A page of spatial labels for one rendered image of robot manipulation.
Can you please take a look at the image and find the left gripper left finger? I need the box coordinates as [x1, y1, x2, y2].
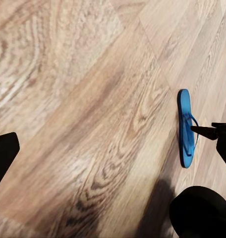
[0, 132, 20, 181]

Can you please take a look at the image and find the sandal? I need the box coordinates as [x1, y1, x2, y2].
[178, 89, 199, 169]

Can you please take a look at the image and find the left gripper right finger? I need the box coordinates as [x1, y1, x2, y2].
[216, 131, 226, 163]

